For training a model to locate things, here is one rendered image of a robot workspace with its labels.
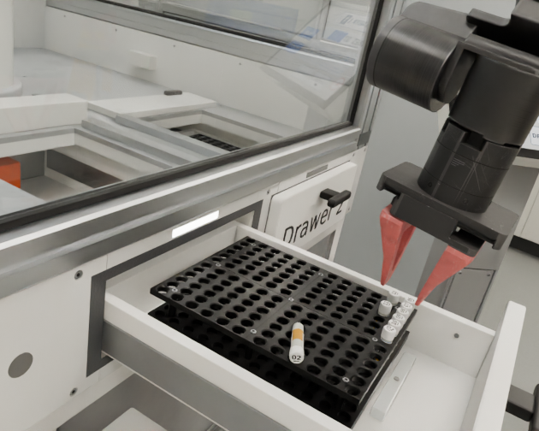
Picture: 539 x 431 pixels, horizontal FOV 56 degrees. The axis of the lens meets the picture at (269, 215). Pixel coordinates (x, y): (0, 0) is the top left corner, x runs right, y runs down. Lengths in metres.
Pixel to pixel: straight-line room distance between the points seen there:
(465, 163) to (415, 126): 1.81
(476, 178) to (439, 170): 0.03
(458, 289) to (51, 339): 1.18
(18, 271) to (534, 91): 0.38
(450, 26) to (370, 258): 2.02
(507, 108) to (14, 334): 0.40
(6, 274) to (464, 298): 1.27
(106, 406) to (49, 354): 0.16
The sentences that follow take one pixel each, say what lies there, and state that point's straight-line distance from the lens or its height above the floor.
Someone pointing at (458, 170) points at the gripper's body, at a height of 1.09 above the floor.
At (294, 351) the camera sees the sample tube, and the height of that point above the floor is 0.91.
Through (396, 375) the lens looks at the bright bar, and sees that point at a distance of 0.57.
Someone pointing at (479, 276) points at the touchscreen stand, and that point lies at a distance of 1.50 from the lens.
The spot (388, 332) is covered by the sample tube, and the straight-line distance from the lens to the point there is 0.51.
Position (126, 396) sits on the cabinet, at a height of 0.73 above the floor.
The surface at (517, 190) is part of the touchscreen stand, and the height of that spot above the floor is 0.85.
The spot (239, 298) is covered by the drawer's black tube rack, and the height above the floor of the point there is 0.90.
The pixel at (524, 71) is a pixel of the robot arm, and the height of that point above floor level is 1.16.
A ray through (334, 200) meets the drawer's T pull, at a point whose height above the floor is 0.91.
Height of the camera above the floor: 1.18
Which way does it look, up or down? 23 degrees down
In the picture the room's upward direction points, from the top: 11 degrees clockwise
